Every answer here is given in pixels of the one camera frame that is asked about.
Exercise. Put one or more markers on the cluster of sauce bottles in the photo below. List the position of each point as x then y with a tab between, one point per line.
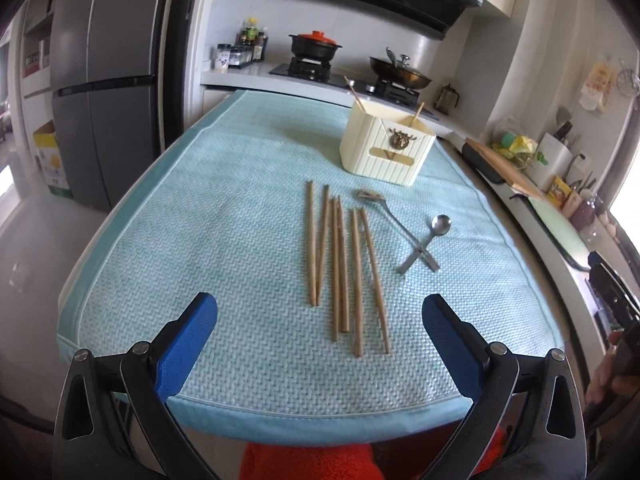
252	37

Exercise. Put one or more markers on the patterned metal spoon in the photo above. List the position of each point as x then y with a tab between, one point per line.
367	195

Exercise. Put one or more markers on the hanging printed bag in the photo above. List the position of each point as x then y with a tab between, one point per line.
596	85

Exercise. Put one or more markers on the red cloth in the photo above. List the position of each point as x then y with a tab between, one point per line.
305	460

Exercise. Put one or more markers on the black tray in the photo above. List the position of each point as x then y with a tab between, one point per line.
482	167

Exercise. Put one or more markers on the grey refrigerator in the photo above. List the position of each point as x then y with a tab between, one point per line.
100	110

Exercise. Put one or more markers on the cardboard box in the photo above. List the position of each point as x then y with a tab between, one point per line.
50	165

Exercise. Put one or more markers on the yellow jar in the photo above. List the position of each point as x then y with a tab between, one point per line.
558	191

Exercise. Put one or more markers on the light green cutting board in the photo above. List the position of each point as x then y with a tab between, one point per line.
560	232

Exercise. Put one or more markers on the glass french press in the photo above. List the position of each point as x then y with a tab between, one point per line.
446	100

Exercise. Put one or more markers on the plain metal spoon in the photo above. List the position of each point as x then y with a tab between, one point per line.
440	224

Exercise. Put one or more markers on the cream ribbed utensil holder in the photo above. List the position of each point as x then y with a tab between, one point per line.
370	147

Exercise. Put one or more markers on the black clay pot red lid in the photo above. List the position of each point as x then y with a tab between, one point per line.
315	46

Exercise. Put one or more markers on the pink cup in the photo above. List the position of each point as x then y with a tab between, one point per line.
572	205

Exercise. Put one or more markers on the white kitchen counter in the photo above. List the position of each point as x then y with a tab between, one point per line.
240	77

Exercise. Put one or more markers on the yellow and green bags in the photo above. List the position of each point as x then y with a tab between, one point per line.
517	145

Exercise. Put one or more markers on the black gas stove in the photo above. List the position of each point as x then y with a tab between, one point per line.
305	71

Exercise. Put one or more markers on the light blue woven mat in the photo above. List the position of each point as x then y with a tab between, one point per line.
225	210

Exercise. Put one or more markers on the wooden cutting board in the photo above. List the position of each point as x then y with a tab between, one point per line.
505	165

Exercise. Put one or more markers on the dark wok with glass lid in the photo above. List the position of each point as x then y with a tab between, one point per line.
402	75

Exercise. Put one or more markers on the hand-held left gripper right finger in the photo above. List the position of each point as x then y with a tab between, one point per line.
445	345

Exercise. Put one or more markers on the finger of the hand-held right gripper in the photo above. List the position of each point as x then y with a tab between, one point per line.
612	287

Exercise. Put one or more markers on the purple cup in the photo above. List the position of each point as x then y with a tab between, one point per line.
582	215

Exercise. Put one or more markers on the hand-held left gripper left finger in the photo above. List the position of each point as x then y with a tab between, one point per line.
187	345

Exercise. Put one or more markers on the wooden chopstick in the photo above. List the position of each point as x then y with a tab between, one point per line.
311	245
333	270
417	114
375	282
356	285
342	270
353	92
321	245

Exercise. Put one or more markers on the person's right hand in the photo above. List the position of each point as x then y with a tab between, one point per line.
602	377

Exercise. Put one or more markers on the white knife block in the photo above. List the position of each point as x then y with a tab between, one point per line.
547	160

